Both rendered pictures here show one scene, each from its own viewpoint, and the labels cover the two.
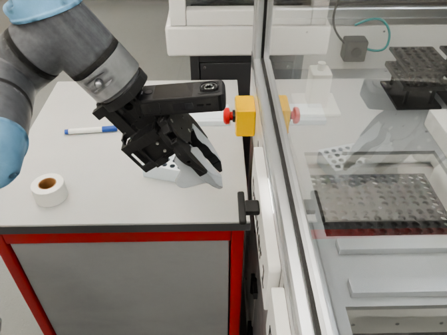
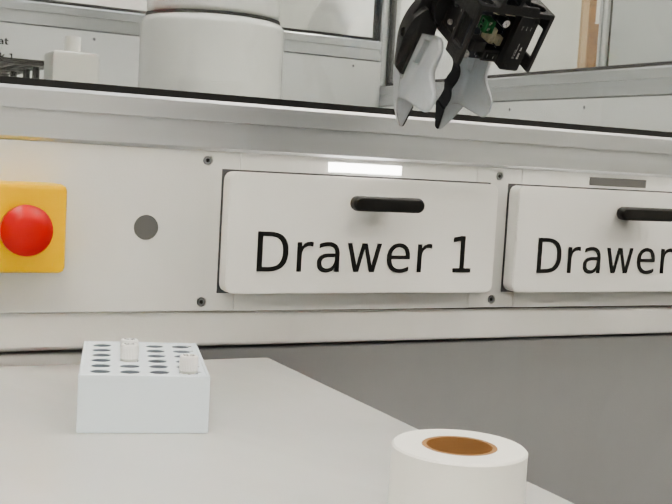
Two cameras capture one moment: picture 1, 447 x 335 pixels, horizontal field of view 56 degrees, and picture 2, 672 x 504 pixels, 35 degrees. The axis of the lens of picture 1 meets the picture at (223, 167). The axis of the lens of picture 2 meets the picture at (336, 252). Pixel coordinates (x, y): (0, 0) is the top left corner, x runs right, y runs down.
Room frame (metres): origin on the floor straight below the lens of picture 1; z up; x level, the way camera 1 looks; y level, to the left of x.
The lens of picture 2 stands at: (0.98, 0.85, 0.94)
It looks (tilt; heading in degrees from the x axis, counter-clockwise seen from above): 5 degrees down; 244
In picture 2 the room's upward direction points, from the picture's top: 3 degrees clockwise
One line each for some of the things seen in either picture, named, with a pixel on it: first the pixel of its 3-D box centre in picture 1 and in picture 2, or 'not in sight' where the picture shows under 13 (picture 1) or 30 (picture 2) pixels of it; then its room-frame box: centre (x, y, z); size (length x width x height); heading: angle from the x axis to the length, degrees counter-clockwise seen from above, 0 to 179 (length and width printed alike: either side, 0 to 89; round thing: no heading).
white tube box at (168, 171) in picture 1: (173, 163); (141, 384); (0.77, 0.12, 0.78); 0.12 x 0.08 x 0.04; 76
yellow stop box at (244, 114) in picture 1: (243, 115); (17, 226); (0.83, -0.05, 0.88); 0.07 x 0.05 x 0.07; 1
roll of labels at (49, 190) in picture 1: (49, 189); (456, 483); (0.68, 0.39, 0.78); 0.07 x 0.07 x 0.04
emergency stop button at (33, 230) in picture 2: (229, 115); (24, 229); (0.83, -0.01, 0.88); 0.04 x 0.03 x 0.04; 1
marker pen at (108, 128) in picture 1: (91, 129); not in sight; (0.93, 0.36, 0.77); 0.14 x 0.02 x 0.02; 97
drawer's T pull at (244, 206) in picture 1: (249, 207); (381, 203); (0.50, -0.04, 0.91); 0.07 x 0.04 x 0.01; 1
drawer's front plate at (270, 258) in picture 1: (263, 220); (366, 235); (0.50, -0.07, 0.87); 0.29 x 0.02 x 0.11; 1
